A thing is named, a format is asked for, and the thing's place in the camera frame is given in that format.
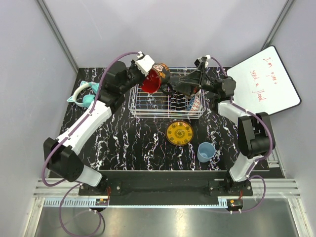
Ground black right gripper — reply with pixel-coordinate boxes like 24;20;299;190
172;63;219;98

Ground blue triangle patterned bowl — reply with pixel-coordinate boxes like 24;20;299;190
187;95;201;112

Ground red interior mug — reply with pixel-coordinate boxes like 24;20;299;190
141;63;171;93

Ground white wire dish rack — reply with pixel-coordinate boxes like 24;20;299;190
127;67;207;119

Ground yellow patterned plate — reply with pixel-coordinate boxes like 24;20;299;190
165;120;194;146

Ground black floral square plate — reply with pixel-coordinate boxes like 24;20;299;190
169;76;181;86

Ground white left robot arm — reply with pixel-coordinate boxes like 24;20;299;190
41;56;154;196

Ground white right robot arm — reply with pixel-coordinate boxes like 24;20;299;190
173;69;276;196

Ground brown patterned bowl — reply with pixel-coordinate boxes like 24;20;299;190
190;89;201;97

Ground teal cat-ear headphones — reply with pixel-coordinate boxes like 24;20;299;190
67;80;99;108

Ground light blue cup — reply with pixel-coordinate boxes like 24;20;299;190
197;142;216;163

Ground white dry-erase board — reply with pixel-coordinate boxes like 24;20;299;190
227;46;301;115

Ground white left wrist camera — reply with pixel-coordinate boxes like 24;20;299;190
135;51;155;76

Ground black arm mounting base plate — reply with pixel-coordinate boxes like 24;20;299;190
82;170;250;196

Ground aluminium front rail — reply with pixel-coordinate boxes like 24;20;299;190
33;178;300;208

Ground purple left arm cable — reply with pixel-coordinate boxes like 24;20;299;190
41;51;143;234

